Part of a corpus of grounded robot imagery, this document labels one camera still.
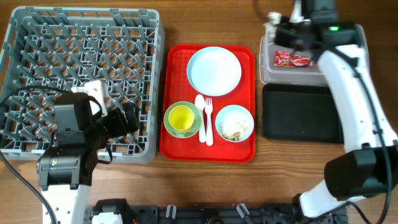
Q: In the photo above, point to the light blue plate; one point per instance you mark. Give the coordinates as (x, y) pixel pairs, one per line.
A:
(214, 71)

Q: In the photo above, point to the yellow plastic cup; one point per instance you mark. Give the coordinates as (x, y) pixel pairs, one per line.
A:
(181, 118)

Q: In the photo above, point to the white plastic fork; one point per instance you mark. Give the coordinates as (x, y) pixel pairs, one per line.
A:
(209, 130)

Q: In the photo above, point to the red snack wrapper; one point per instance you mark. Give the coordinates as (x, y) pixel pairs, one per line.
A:
(285, 59)

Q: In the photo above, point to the rice and food scraps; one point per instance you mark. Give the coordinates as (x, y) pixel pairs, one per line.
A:
(233, 130)

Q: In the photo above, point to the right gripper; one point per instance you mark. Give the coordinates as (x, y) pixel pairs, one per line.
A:
(279, 35)

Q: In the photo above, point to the green bowl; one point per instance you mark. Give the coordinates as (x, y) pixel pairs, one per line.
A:
(196, 124)

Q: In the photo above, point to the grey dishwasher rack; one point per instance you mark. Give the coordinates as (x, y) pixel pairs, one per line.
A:
(48, 49)

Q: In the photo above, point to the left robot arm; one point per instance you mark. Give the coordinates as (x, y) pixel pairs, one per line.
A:
(65, 170)

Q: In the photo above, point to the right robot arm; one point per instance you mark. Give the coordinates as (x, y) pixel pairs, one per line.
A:
(369, 165)

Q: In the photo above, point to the light blue bowl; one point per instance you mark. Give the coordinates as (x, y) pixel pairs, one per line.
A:
(235, 113)

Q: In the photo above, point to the clear plastic bin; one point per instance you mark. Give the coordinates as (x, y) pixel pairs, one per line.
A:
(280, 74)

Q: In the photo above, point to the black tray bin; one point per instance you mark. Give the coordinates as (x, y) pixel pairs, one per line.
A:
(300, 113)

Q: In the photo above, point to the red plastic tray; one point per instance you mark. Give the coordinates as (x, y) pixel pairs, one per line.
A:
(177, 88)

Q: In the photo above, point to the white plastic spoon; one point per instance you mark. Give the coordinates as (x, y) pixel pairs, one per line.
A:
(200, 104)

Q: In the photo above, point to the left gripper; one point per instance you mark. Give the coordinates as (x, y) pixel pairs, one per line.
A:
(120, 128)

